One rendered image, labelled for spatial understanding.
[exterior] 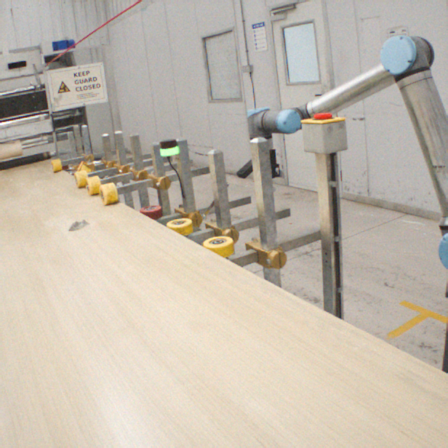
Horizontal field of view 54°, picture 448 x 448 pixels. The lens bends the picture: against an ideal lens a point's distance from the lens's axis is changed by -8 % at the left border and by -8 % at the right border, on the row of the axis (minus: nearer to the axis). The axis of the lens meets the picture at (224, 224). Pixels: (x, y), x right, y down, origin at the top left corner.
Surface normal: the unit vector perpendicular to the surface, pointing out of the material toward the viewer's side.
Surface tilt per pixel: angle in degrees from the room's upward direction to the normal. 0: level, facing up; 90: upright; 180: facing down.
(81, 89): 90
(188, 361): 0
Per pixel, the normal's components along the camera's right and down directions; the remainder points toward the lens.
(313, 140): -0.86, 0.25
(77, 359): -0.11, -0.95
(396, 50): -0.78, 0.15
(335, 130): 0.49, 0.20
